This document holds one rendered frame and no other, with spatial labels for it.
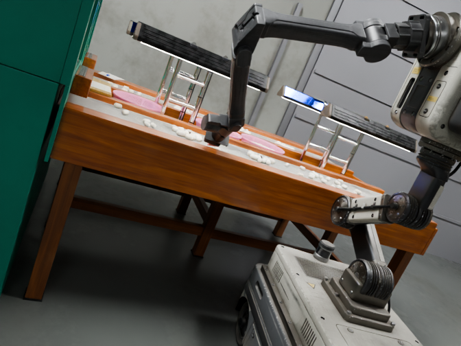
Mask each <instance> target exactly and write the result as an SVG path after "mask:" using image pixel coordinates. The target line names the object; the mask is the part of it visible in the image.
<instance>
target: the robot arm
mask: <svg viewBox="0 0 461 346"><path fill-rule="evenodd" d="M431 17H432V16H431V14H415V15H409V17H408V20H407V21H402V23H397V22H394V23H384V24H383V23H382V20H381V19H378V18H370V19H366V20H365V21H358V20H356V21H354V22H353V24H348V23H337V22H332V21H324V20H320V19H311V18H307V17H302V16H294V15H289V14H281V13H278V12H273V11H271V10H269V9H267V8H263V6H262V4H260V3H254V4H253V5H252V6H251V7H250V8H249V9H248V11H247V12H246V13H245V14H244V15H243V16H242V17H241V18H240V19H239V20H238V22H236V24H235V25H234V26H233V28H232V31H231V32H232V38H233V43H232V46H231V69H230V93H229V101H228V112H227V113H226V115H224V114H219V115H215V114H210V113H209V114H207V115H204V117H203V118H202V121H201V129H202V130H205V131H206V135H205V136H204V142H207V145H208V146H215V147H219V146H220V144H221V145H223V146H226V147H227V146H228V143H229V137H230V134H231V133H232V132H237V131H239V130H240V129H241V128H242V127H243V126H244V124H245V111H246V94H247V88H248V78H249V71H250V63H251V60H252V54H253V52H254V50H255V48H256V46H257V43H258V42H259V39H260V38H282V39H287V40H293V41H302V42H307V43H317V44H322V45H331V46H336V47H342V48H345V49H348V50H350V51H355V53H356V56H359V57H364V60H365V61H366V62H369V63H375V62H380V61H382V60H384V59H385V58H387V57H388V56H389V55H390V53H391V51H392V49H397V51H402V57H403V58H420V59H422V58H423V57H424V54H425V47H426V43H427V36H428V32H429V25H430V21H431Z"/></svg>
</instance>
